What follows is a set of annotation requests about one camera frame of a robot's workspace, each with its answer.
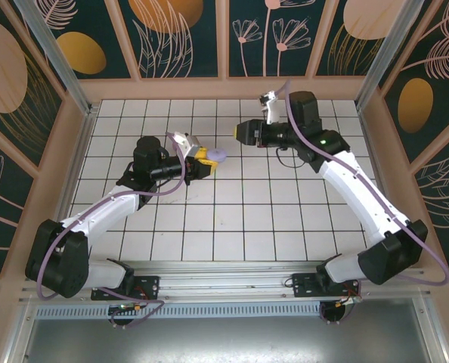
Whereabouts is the grey slotted cable duct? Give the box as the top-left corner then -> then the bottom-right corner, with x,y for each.
34,304 -> 324,319

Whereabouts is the thin black cable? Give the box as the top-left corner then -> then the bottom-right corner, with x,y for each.
276,147 -> 305,168

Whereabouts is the grey metal sheet panel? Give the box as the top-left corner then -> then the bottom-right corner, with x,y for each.
5,298 -> 449,363

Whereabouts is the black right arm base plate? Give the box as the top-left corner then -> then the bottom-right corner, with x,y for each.
291,272 -> 361,299

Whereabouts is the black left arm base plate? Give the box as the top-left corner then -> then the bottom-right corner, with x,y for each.
91,275 -> 161,302

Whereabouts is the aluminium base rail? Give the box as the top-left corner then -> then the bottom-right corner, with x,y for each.
20,259 -> 429,303

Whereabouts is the lilac earbud charging case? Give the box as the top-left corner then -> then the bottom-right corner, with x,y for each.
207,148 -> 228,164

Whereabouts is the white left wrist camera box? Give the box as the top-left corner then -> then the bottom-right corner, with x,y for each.
173,131 -> 203,160

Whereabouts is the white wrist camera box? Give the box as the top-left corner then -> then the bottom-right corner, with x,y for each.
260,90 -> 283,126
173,131 -> 203,160

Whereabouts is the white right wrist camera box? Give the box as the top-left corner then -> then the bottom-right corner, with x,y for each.
260,90 -> 283,126

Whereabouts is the aluminium corner post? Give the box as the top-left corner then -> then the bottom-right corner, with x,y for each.
355,0 -> 425,113
13,0 -> 97,116

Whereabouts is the black controller module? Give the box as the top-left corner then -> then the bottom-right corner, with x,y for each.
320,294 -> 362,325
108,302 -> 144,329

